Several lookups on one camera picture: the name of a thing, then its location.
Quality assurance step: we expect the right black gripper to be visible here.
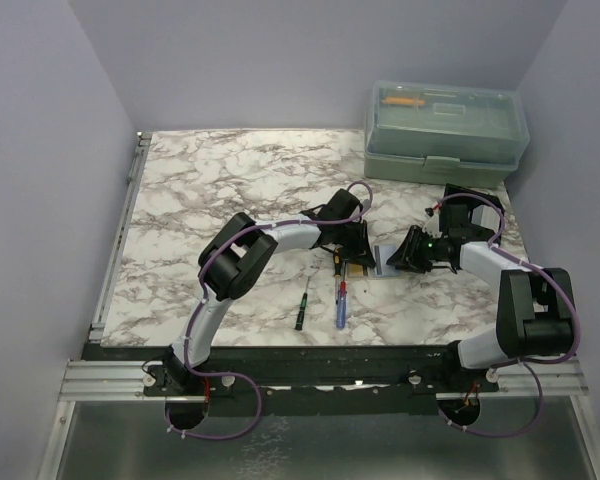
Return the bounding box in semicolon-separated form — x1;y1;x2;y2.
386;225;448;274

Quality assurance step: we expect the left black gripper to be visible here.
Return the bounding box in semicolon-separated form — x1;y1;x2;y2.
331;220;374;268

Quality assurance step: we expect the silver grey credit card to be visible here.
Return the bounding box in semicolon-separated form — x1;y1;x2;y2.
373;244;399;278

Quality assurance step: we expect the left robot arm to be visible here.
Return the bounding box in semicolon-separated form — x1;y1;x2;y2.
164;181;374;395

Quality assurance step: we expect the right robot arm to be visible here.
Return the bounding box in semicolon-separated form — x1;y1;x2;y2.
387;226;577;392

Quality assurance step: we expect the black card stand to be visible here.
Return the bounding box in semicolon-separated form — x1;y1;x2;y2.
439;184;505;241

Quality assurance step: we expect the black yellow screwdriver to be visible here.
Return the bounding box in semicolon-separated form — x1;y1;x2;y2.
333;248;343;278

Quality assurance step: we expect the blue red screwdriver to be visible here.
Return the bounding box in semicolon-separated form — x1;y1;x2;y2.
335;281;347;330

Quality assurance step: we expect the small green black screwdriver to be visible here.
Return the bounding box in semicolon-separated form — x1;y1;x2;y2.
294;277;311;331

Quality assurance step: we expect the translucent green toolbox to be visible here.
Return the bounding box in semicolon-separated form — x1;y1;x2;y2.
364;81;530;188

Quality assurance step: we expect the orange tool inside toolbox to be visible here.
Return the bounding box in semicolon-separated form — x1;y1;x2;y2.
382;97;426;107

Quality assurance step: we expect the black front mounting bar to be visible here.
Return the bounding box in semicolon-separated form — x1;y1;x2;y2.
82;344;498;423

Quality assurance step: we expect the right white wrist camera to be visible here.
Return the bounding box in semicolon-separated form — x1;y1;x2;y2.
423;204;441;238

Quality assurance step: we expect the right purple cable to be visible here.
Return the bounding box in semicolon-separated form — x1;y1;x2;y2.
437;192;581;437

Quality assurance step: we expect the aluminium rail frame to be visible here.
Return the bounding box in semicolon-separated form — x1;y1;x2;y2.
40;132;600;479

